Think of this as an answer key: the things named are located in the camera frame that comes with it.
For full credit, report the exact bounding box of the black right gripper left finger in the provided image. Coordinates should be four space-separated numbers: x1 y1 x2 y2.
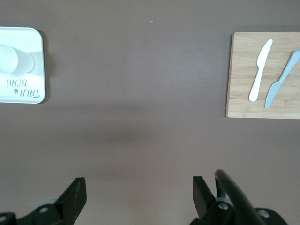
0 177 87 225

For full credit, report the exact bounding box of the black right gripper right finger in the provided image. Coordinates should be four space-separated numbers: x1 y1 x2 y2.
192 176 288 225

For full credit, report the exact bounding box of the white plastic cup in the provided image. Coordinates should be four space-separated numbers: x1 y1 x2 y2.
0 44 36 75

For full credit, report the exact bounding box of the bamboo cutting board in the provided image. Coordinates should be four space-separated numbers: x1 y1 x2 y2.
225 32 300 120

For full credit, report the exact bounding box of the grey-blue plastic knife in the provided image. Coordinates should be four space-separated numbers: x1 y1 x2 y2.
264 50 300 109

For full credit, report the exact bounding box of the white plastic knife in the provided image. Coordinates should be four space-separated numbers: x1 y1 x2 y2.
248 39 273 102

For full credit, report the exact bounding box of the white tray with bear print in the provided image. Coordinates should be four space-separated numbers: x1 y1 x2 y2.
0 26 46 104

